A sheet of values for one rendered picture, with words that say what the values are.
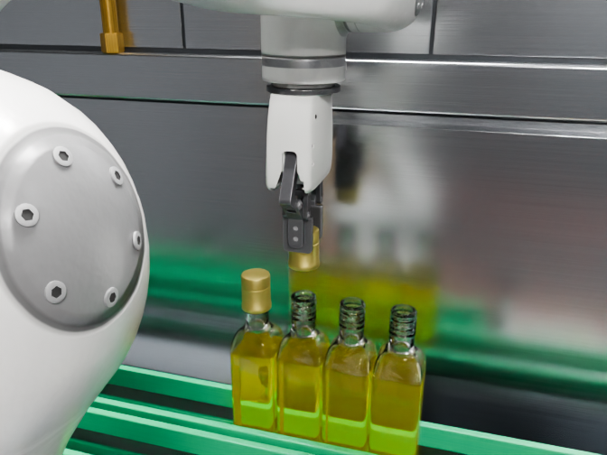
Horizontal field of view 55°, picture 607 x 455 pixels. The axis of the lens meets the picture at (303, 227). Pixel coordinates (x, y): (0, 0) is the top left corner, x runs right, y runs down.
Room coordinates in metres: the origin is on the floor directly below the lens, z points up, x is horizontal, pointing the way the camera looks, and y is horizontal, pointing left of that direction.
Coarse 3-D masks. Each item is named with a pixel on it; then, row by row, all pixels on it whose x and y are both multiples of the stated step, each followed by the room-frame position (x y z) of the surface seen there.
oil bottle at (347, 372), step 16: (336, 336) 0.60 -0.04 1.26; (336, 352) 0.57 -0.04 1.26; (352, 352) 0.57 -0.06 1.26; (368, 352) 0.57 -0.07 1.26; (336, 368) 0.56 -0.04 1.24; (352, 368) 0.56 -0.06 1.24; (368, 368) 0.56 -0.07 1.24; (336, 384) 0.56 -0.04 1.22; (352, 384) 0.56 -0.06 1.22; (368, 384) 0.56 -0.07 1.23; (336, 400) 0.56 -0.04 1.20; (352, 400) 0.56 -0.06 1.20; (368, 400) 0.56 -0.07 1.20; (336, 416) 0.56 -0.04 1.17; (352, 416) 0.56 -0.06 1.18; (368, 416) 0.56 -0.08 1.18; (336, 432) 0.56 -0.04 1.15; (352, 432) 0.56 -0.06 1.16; (368, 432) 0.56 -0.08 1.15; (352, 448) 0.56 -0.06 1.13; (368, 448) 0.57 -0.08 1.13
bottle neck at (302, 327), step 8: (296, 296) 0.61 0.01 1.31; (304, 296) 0.62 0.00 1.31; (312, 296) 0.60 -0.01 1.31; (296, 304) 0.59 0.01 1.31; (304, 304) 0.59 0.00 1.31; (312, 304) 0.60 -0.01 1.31; (296, 312) 0.59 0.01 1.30; (304, 312) 0.59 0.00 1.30; (312, 312) 0.60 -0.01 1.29; (296, 320) 0.59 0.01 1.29; (304, 320) 0.59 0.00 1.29; (312, 320) 0.59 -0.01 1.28; (296, 328) 0.59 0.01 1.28; (304, 328) 0.59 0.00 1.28; (312, 328) 0.60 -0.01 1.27; (296, 336) 0.59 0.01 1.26; (304, 336) 0.59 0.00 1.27; (312, 336) 0.59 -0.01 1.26
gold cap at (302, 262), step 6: (318, 228) 0.61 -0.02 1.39; (318, 234) 0.60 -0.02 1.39; (318, 240) 0.60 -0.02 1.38; (318, 246) 0.60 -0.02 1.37; (294, 252) 0.59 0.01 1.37; (312, 252) 0.59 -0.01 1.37; (318, 252) 0.60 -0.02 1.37; (294, 258) 0.59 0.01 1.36; (300, 258) 0.59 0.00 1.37; (306, 258) 0.59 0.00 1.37; (312, 258) 0.59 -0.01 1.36; (318, 258) 0.60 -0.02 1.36; (288, 264) 0.60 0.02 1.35; (294, 264) 0.59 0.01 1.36; (300, 264) 0.59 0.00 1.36; (306, 264) 0.59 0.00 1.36; (312, 264) 0.59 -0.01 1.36; (318, 264) 0.60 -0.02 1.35; (300, 270) 0.59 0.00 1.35; (306, 270) 0.59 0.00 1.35; (312, 270) 0.59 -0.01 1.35
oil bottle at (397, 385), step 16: (384, 352) 0.57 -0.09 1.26; (416, 352) 0.57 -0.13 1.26; (384, 368) 0.55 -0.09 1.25; (400, 368) 0.55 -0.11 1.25; (416, 368) 0.55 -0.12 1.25; (384, 384) 0.55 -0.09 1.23; (400, 384) 0.54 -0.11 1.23; (416, 384) 0.54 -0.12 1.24; (384, 400) 0.55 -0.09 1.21; (400, 400) 0.54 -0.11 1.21; (416, 400) 0.54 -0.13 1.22; (384, 416) 0.55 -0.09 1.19; (400, 416) 0.54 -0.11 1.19; (416, 416) 0.54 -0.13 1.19; (384, 432) 0.55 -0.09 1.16; (400, 432) 0.54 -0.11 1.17; (416, 432) 0.54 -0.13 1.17; (384, 448) 0.55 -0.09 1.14; (400, 448) 0.54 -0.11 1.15; (416, 448) 0.54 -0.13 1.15
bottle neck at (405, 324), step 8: (400, 304) 0.58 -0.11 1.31; (392, 312) 0.57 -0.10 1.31; (400, 312) 0.58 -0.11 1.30; (408, 312) 0.58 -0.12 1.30; (416, 312) 0.57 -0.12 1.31; (392, 320) 0.57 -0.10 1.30; (400, 320) 0.56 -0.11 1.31; (408, 320) 0.56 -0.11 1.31; (392, 328) 0.56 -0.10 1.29; (400, 328) 0.56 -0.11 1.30; (408, 328) 0.56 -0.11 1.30; (392, 336) 0.56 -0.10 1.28; (400, 336) 0.56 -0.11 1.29; (408, 336) 0.56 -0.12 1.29; (392, 344) 0.56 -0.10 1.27; (400, 344) 0.56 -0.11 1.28; (408, 344) 0.56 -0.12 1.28; (400, 352) 0.56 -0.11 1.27; (408, 352) 0.56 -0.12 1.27
